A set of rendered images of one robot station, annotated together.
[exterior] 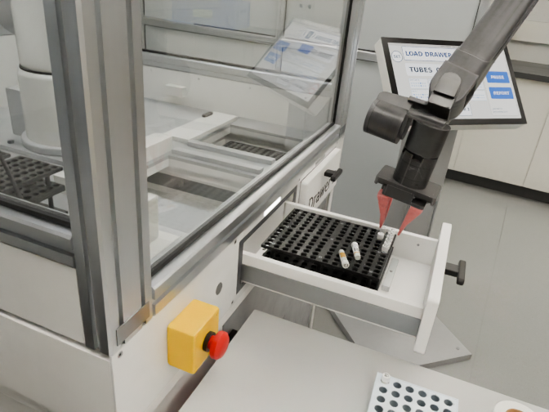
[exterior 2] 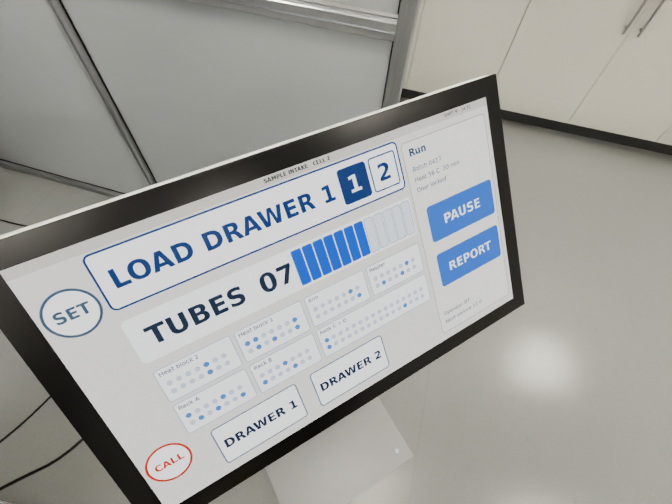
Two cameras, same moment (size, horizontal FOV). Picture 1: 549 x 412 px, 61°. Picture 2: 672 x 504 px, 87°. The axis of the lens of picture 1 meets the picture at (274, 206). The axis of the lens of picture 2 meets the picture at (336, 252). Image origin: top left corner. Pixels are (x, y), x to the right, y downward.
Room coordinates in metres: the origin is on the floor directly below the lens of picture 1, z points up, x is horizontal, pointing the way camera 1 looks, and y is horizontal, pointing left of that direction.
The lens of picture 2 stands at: (1.45, -0.53, 1.42)
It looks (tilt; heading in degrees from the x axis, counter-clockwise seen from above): 57 degrees down; 347
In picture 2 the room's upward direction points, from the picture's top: 5 degrees clockwise
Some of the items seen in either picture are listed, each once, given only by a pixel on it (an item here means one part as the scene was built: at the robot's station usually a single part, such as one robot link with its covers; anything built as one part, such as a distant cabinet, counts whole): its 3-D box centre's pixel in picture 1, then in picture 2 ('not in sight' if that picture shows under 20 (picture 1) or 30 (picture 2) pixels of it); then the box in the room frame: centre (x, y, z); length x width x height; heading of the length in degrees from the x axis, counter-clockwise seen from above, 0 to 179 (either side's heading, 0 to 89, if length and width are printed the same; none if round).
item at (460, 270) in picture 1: (454, 270); not in sight; (0.71, -0.33, 0.91); 0.07 x 0.04 x 0.01; 160
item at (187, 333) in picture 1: (195, 336); not in sight; (0.51, 0.10, 0.88); 0.07 x 0.05 x 0.07; 160
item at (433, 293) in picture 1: (434, 280); not in sight; (0.72, -0.30, 0.87); 0.29 x 0.02 x 0.11; 160
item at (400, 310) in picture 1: (324, 253); not in sight; (0.79, -0.11, 0.86); 0.40 x 0.26 x 0.06; 70
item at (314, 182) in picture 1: (320, 182); not in sight; (1.12, -0.11, 0.87); 0.29 x 0.02 x 0.11; 160
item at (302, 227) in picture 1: (329, 253); not in sight; (0.79, -0.12, 0.87); 0.22 x 0.18 x 0.06; 70
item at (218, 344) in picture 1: (216, 343); not in sight; (0.50, 0.06, 0.88); 0.04 x 0.03 x 0.04; 160
